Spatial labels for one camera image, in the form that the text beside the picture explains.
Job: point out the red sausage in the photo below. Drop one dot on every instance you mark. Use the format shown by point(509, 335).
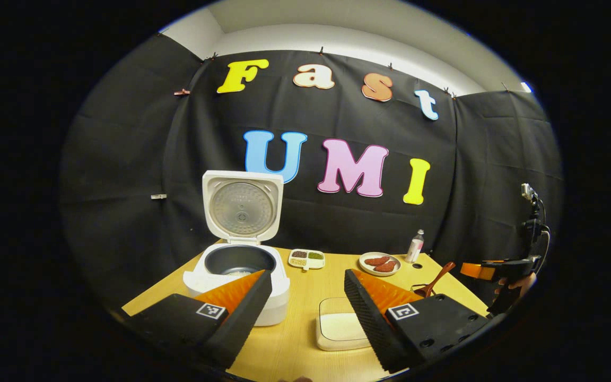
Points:
point(377, 260)
point(386, 267)

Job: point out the small clear bottle pink label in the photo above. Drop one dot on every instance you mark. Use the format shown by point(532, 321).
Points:
point(415, 249)

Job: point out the white divided grain dish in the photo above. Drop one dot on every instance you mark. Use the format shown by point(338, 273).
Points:
point(307, 259)

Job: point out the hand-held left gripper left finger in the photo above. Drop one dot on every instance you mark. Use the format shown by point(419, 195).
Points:
point(242, 323)

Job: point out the black backdrop cloth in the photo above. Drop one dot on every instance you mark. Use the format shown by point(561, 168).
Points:
point(125, 159)

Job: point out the clear plastic box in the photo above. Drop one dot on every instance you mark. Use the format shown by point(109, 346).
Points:
point(332, 345)

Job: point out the white rice cooker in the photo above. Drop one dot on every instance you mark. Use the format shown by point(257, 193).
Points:
point(279, 297)

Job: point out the pink cloth clip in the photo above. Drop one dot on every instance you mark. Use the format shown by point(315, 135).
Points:
point(182, 92)

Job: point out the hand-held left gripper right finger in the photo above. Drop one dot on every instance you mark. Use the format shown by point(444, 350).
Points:
point(369, 323)

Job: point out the brown wooden spoon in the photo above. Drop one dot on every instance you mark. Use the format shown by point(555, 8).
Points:
point(438, 278)

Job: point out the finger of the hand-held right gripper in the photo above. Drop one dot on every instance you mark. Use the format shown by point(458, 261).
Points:
point(475, 270)

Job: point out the white round plate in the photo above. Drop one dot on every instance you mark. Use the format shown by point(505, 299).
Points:
point(365, 268)

